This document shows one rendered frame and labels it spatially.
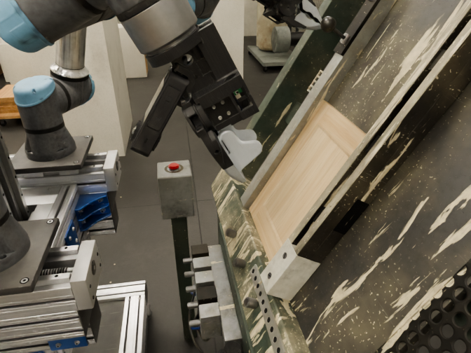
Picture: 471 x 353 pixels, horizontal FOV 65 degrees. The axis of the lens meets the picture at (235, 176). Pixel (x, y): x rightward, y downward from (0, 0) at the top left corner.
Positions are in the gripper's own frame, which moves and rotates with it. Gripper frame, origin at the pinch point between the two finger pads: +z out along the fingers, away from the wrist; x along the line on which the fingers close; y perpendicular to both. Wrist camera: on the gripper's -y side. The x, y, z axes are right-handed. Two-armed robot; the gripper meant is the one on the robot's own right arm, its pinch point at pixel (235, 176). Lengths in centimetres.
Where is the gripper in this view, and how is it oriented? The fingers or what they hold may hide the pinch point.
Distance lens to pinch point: 52.4
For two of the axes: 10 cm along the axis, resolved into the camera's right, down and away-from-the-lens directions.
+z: 4.6, 7.2, 5.2
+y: 8.8, -4.7, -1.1
